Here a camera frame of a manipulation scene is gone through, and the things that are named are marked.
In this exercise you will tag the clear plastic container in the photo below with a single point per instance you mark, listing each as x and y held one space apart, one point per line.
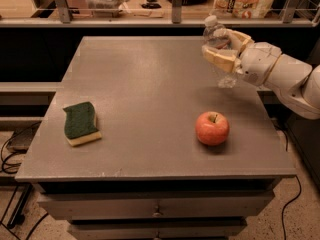
104 8

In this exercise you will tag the red apple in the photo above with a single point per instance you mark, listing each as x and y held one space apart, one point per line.
212 128

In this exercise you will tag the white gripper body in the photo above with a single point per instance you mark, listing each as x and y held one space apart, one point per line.
259 64

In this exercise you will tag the black small object on shelf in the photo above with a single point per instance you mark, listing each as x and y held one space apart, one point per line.
150 6

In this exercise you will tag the clear plastic water bottle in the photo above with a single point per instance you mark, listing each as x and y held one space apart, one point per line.
215 35

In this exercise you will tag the printed snack bag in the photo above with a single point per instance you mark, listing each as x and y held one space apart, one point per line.
243 9

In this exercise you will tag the grey cabinet with drawers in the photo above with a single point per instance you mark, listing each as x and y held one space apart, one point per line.
149 177

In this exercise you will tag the metal shelf rail frame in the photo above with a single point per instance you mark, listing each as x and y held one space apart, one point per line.
75 13

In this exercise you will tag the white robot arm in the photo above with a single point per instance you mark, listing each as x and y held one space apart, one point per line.
295 83

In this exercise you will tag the grey power adapter box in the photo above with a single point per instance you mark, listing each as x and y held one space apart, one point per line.
20 140

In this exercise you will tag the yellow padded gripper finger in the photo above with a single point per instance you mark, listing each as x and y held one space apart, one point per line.
223 59
238 41

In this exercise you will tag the green and yellow sponge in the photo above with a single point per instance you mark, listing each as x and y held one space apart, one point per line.
80 124

